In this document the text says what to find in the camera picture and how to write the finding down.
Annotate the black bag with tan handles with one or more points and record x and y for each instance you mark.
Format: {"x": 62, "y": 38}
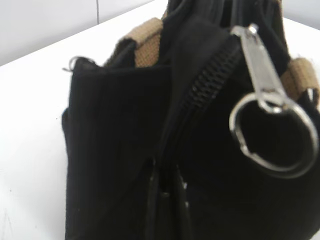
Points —
{"x": 150, "y": 153}

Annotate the silver zipper pull with ring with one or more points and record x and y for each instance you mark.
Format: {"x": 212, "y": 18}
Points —
{"x": 271, "y": 97}

